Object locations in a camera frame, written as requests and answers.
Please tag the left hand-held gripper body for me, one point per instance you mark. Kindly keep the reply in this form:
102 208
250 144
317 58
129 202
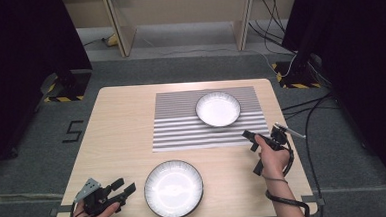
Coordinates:
94 201

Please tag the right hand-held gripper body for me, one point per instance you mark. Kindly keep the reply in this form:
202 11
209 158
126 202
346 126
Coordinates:
277 139

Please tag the white plate with black rim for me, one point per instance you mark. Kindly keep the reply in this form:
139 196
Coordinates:
173 189
218 108

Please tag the person's right hand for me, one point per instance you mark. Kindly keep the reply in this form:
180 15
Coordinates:
274 162

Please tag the stand base with hazard tape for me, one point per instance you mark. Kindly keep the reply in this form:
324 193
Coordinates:
296 79
78 86

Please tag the grey striped placemat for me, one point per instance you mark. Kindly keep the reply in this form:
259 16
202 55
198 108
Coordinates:
175 129

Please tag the black curtain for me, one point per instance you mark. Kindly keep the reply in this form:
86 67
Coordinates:
362 63
11 64

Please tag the yellow object on floor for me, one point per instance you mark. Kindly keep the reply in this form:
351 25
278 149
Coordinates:
112 41

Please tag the light wooden desk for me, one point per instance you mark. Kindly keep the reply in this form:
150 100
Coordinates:
125 38

